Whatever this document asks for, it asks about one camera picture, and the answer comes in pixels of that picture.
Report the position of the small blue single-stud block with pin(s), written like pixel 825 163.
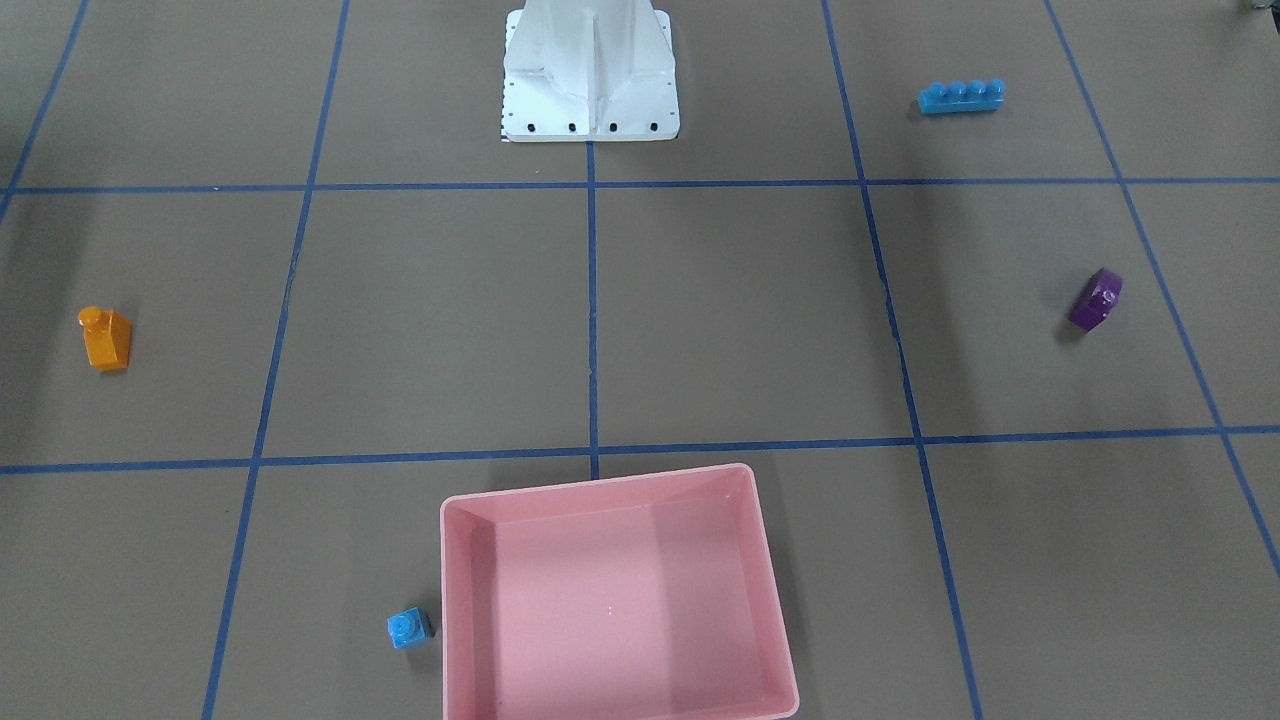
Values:
pixel 409 627

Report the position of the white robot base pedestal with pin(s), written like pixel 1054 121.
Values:
pixel 589 71

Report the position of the purple sloped block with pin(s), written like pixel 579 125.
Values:
pixel 1097 299

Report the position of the orange sloped block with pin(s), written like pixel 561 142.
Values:
pixel 107 338

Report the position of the long blue four-stud block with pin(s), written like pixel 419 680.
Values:
pixel 961 97

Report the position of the pink plastic box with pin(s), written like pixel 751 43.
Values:
pixel 643 597

